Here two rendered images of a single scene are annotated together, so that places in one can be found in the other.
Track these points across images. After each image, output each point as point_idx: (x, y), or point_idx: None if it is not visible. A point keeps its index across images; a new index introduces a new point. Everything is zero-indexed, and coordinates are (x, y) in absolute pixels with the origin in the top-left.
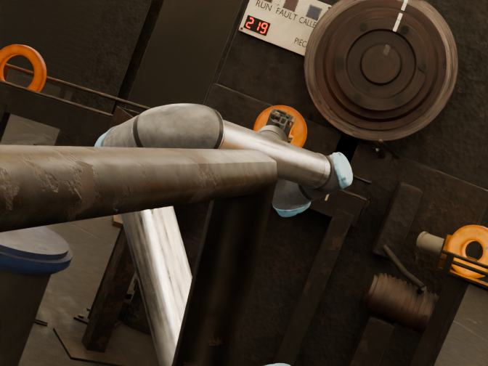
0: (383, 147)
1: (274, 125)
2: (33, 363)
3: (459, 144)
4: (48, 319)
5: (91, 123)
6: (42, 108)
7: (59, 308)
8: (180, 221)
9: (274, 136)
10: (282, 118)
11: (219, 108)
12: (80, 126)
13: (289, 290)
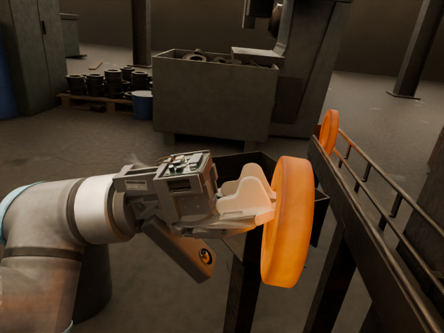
0: None
1: (113, 174)
2: (160, 331)
3: None
4: (258, 328)
5: (326, 178)
6: (317, 160)
7: (292, 332)
8: (376, 329)
9: (57, 187)
10: (160, 167)
11: (441, 182)
12: (322, 179)
13: None
